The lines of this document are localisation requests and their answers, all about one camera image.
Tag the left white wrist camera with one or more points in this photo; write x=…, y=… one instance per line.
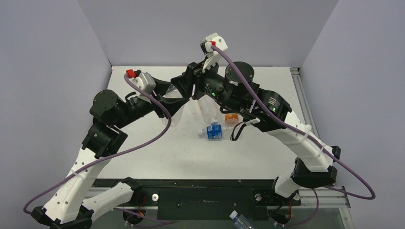
x=142, y=82

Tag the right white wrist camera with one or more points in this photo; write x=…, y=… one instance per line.
x=212, y=57

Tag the aluminium frame rail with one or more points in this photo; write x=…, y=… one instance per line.
x=304, y=104

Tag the water bottle under table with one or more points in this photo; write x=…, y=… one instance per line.
x=240, y=221

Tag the orange drink bottle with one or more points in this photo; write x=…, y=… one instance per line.
x=231, y=118

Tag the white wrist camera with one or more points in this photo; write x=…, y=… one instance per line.
x=212, y=57
x=142, y=82

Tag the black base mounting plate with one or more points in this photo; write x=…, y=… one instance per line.
x=187, y=199

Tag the clear bottle blue label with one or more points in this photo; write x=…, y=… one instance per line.
x=216, y=132

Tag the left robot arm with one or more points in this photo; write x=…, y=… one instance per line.
x=69, y=208

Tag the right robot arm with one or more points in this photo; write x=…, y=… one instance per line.
x=236, y=92

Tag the clear bottle blue-white cap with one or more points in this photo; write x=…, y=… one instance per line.
x=174, y=118

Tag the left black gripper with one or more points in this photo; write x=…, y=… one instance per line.
x=172, y=103

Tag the large clear empty bottle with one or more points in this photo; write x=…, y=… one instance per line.
x=209, y=110

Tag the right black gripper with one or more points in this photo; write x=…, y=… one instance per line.
x=193, y=81

